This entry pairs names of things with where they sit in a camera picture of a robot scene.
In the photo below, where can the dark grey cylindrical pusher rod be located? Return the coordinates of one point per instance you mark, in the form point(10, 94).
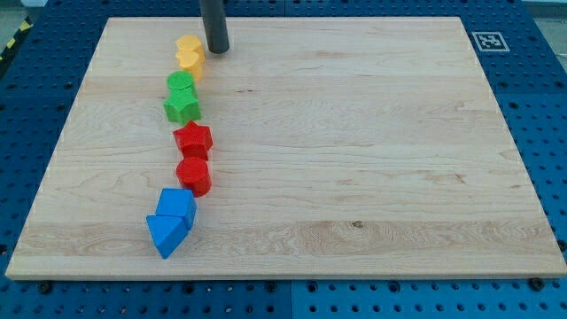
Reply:
point(214, 20)

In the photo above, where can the green star block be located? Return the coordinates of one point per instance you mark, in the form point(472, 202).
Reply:
point(182, 106)

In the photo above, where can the red star block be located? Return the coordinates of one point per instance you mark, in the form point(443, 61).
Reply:
point(194, 140)

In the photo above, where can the yellow pentagon block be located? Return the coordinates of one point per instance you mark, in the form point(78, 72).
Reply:
point(191, 43)

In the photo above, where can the yellow heart block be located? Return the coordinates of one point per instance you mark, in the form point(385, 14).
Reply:
point(190, 61)

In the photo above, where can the green cylinder block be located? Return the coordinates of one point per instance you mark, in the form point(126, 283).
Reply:
point(181, 81)

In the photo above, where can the red cylinder block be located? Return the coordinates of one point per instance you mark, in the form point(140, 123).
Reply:
point(193, 174)

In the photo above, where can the yellow black hazard tape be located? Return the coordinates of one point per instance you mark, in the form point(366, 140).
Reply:
point(13, 45)

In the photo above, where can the light wooden board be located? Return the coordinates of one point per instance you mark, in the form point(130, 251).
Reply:
point(355, 148)

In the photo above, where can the blue cube block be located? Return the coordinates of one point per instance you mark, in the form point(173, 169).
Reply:
point(177, 203)

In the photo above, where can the blue triangle block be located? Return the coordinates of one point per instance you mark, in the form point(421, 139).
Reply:
point(167, 232)

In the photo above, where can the white fiducial marker tag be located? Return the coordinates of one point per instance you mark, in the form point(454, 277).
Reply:
point(490, 41)

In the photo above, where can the black bolt left front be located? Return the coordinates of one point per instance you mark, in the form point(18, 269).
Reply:
point(45, 287)

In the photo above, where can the black bolt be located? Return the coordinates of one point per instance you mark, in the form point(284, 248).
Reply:
point(537, 284)
point(45, 287)

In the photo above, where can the black bolt right front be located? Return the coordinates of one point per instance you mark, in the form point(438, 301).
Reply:
point(537, 284)

